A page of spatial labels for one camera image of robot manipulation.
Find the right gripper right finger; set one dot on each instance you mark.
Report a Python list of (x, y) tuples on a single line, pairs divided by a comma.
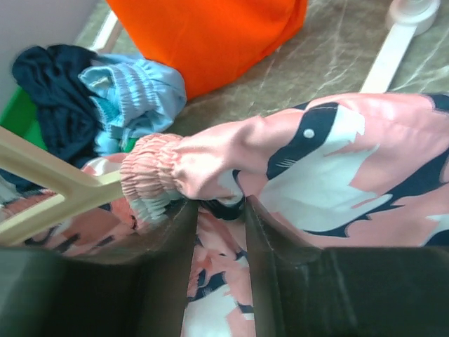
[(301, 290)]

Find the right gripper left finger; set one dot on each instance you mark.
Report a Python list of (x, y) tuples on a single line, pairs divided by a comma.
[(136, 288)]

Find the pink patterned shorts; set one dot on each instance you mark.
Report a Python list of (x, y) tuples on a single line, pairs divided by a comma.
[(355, 170)]

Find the light blue shorts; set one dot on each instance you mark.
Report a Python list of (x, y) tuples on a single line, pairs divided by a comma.
[(133, 97)]

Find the orange shorts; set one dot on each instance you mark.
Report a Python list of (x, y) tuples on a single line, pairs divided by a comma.
[(210, 42)]

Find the green plastic tray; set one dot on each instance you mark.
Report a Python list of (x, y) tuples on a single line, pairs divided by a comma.
[(19, 117)]

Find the navy blue garment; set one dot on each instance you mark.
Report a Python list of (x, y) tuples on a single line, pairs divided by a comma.
[(67, 119)]

